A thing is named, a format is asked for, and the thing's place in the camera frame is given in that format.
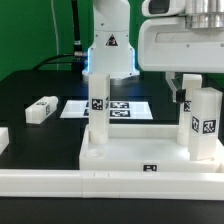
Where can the white fence bar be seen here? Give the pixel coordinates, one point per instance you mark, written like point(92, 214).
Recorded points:
point(111, 184)
point(4, 139)

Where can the white front fence bar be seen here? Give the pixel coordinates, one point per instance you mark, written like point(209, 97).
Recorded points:
point(111, 184)

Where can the white desk top tray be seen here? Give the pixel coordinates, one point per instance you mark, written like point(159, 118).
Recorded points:
point(149, 148)

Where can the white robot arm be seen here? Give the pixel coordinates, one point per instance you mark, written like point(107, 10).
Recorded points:
point(111, 52)

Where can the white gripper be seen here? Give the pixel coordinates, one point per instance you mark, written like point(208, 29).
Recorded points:
point(182, 36)

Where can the fiducial marker sheet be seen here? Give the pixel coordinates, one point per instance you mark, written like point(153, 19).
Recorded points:
point(118, 110)

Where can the white left fence bar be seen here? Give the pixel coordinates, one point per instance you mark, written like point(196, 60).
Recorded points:
point(4, 139)

